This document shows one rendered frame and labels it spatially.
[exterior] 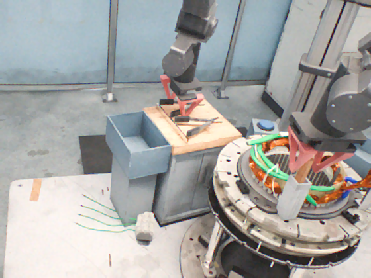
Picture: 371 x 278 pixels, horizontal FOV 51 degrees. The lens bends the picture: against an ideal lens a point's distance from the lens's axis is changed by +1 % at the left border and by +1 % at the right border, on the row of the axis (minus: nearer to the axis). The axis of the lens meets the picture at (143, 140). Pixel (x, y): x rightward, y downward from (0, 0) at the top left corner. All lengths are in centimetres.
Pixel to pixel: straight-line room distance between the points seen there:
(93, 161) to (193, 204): 148
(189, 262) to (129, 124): 39
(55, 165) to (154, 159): 163
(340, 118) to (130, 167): 52
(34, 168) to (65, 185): 130
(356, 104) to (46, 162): 219
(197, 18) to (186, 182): 42
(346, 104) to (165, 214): 66
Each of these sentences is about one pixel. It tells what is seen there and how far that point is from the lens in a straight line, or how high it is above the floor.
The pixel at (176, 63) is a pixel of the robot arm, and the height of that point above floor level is 125.
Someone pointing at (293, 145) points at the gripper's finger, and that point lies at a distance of 70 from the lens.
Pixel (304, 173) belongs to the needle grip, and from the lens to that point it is 72.
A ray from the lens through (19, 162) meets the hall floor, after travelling 257.
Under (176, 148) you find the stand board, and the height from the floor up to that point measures 106.
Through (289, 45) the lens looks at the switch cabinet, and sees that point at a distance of 331.
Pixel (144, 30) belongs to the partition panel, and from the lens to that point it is 305.
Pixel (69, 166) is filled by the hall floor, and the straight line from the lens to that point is 251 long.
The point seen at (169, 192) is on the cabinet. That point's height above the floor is 91.
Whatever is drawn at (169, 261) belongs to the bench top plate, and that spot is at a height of 78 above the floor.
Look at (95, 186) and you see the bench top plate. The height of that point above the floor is 78.
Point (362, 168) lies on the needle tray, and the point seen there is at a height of 104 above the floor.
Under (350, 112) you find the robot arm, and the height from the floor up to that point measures 138.
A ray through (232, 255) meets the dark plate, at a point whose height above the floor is 78.
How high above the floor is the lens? 161
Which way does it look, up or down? 35 degrees down
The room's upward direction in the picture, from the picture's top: 7 degrees clockwise
